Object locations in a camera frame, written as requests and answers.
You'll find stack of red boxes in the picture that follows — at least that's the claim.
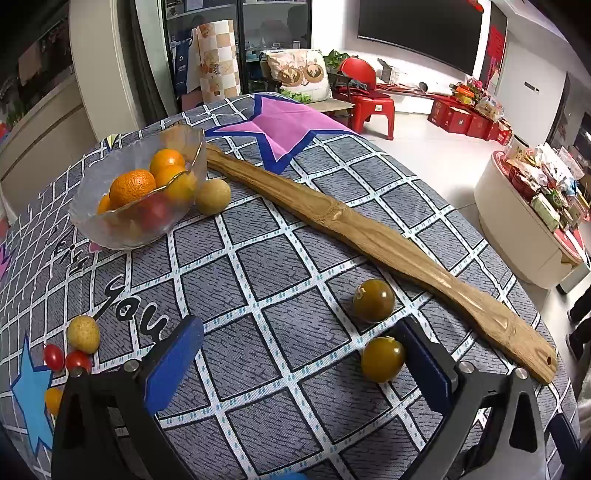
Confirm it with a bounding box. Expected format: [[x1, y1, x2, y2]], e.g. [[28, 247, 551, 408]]
[[427, 97, 513, 146]]

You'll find red plastic chair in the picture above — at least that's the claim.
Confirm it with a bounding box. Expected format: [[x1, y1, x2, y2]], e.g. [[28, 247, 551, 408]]
[[339, 58, 377, 90]]

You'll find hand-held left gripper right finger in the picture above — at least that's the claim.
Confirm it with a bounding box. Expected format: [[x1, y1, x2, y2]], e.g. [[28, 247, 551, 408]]
[[394, 316, 550, 480]]

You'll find long wooden stick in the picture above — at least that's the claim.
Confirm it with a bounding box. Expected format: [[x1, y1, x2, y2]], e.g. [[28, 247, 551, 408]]
[[205, 145, 558, 386]]

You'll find red cherry tomato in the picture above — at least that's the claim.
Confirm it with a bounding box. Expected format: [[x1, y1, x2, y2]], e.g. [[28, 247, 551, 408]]
[[43, 344, 65, 371], [65, 351, 93, 376]]

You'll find pile of snack packets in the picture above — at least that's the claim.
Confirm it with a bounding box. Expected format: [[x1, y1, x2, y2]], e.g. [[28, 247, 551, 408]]
[[503, 138, 591, 232]]

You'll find large textured mandarin orange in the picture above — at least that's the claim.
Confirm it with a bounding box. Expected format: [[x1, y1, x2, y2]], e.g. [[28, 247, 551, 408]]
[[109, 169, 158, 208]]

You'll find grey grid printed blanket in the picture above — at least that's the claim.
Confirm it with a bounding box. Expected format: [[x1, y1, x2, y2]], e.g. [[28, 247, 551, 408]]
[[0, 92, 583, 480]]

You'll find green-brown tomato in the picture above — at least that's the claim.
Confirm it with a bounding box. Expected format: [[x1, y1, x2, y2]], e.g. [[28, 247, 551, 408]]
[[361, 337, 407, 384], [353, 278, 396, 324]]

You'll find clear glass bowl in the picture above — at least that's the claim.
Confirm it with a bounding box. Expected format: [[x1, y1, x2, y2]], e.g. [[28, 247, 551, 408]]
[[69, 124, 208, 251]]

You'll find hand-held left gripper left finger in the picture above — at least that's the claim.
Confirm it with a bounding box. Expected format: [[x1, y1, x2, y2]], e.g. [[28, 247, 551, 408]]
[[52, 315, 206, 480]]

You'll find red plastic stool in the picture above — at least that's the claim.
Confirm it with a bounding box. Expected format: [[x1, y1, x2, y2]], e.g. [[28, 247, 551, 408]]
[[348, 95, 395, 140]]

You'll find tan longan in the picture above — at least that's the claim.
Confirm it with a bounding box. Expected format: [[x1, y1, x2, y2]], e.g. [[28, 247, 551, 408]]
[[67, 315, 101, 354], [195, 178, 232, 216]]

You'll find printed white pillow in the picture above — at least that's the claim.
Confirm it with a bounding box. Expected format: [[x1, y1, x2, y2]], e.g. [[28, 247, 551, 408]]
[[261, 48, 333, 104]]

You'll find checkered roll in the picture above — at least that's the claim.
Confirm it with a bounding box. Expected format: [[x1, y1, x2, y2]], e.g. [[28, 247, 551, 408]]
[[191, 19, 242, 100]]

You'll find blue bag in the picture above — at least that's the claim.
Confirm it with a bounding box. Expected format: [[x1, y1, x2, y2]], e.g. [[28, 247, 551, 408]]
[[173, 28, 199, 95]]

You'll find round white table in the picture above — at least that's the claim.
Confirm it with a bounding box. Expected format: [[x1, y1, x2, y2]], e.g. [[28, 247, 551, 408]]
[[474, 150, 585, 291]]

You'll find cardboard box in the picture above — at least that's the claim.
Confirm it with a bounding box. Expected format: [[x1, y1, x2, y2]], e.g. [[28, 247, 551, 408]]
[[307, 99, 356, 127]]

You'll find black television screen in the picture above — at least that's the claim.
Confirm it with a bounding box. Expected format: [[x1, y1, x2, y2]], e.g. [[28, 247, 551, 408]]
[[357, 0, 483, 77]]

